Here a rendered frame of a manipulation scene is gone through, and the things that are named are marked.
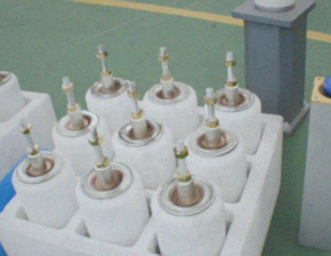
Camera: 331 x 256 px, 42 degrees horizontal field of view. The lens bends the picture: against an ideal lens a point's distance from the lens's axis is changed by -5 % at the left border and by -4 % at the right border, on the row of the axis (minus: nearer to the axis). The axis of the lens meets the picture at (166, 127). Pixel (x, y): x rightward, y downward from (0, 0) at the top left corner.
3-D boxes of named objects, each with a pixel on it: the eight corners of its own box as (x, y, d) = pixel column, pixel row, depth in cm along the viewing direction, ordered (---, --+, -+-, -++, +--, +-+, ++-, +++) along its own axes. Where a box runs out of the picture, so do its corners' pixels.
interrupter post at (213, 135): (220, 136, 67) (218, 118, 65) (223, 145, 65) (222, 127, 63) (204, 139, 67) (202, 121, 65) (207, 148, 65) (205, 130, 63)
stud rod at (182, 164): (181, 186, 57) (174, 139, 52) (188, 184, 57) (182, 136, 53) (182, 190, 56) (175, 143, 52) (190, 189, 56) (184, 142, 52)
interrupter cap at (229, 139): (232, 124, 69) (231, 120, 69) (245, 153, 63) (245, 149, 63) (184, 132, 69) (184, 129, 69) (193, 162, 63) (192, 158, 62)
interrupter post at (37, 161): (44, 174, 65) (38, 157, 63) (30, 174, 65) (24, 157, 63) (49, 164, 67) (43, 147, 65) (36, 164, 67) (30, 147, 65)
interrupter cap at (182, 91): (163, 111, 75) (163, 107, 75) (139, 95, 80) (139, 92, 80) (198, 94, 78) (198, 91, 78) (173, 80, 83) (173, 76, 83)
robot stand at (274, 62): (262, 96, 121) (260, -8, 104) (311, 109, 113) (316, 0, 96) (236, 122, 113) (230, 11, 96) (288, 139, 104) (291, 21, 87)
